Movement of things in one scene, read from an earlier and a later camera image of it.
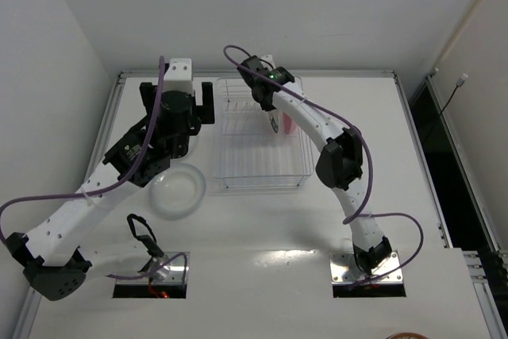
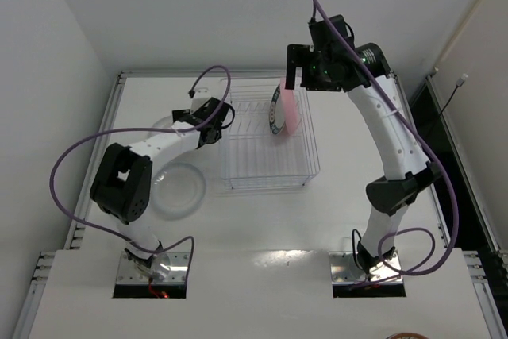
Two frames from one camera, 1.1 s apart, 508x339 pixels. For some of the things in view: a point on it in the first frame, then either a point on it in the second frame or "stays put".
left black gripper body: [207, 102] → [184, 115]
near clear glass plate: [178, 192] stays put
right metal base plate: [344, 270] stays put
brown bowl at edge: [407, 336] stays put
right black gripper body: [263, 99] → [296, 58]
